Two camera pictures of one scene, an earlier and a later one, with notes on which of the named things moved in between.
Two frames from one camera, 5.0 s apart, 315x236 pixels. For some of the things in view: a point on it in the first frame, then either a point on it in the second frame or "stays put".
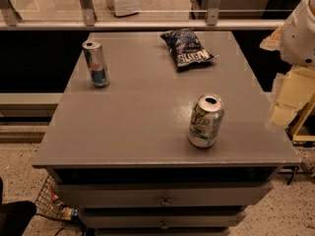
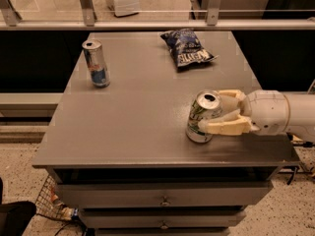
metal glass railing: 149,7 stays put
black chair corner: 16,216 stays put
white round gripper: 299,38 -> 268,111
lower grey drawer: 161,218 stays put
